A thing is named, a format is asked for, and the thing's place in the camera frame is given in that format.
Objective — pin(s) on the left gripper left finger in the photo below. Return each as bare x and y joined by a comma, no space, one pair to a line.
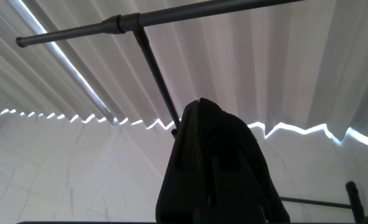
184,174

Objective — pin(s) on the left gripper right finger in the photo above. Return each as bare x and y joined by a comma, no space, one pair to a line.
233,193

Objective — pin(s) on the black garment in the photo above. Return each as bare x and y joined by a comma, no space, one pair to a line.
230,130

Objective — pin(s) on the black clothes rack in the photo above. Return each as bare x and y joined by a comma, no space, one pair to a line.
153,65

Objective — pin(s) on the white curtain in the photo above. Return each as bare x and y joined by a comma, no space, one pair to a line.
249,62

